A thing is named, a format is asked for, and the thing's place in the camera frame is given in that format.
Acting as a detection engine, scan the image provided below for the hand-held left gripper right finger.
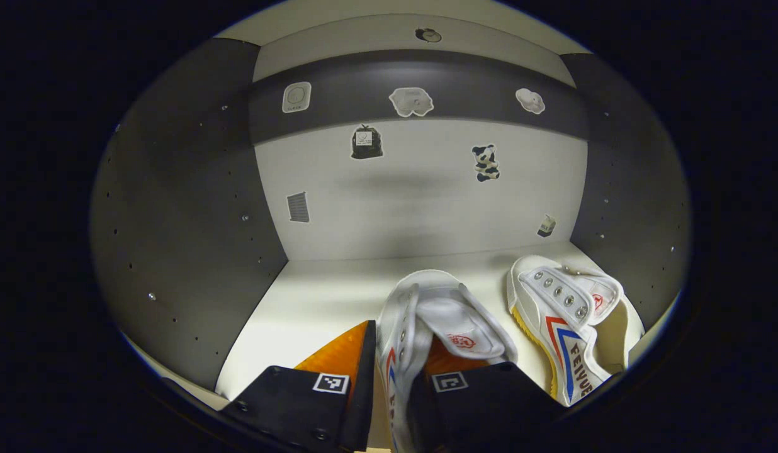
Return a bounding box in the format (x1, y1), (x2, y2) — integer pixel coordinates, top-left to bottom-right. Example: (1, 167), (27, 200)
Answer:
(407, 340), (569, 453)

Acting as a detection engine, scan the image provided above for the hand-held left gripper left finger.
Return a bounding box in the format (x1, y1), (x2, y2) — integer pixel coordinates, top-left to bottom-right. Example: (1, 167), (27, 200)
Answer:
(222, 320), (377, 453)

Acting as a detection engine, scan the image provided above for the white canvas shoe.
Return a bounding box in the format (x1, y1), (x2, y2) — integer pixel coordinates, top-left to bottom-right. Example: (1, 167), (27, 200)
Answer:
(506, 255), (645, 406)
(375, 269), (519, 453)

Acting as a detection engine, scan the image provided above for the white shoe cabinet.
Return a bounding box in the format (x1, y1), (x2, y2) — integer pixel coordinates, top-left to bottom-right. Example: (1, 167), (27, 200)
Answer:
(90, 0), (692, 410)

